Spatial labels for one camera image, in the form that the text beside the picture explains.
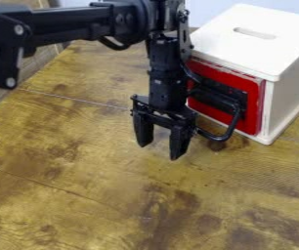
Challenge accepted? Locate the black metal drawer handle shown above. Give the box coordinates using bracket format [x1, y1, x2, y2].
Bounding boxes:
[188, 87, 245, 143]

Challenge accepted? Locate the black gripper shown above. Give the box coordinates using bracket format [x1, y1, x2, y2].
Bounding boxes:
[132, 35, 196, 160]

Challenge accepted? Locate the white wooden drawer box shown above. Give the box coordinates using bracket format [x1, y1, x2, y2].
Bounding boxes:
[189, 4, 299, 145]

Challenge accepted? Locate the red drawer front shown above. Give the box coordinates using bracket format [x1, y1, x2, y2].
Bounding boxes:
[188, 58, 267, 136]

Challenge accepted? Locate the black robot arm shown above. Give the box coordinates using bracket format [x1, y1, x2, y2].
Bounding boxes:
[0, 0, 196, 159]

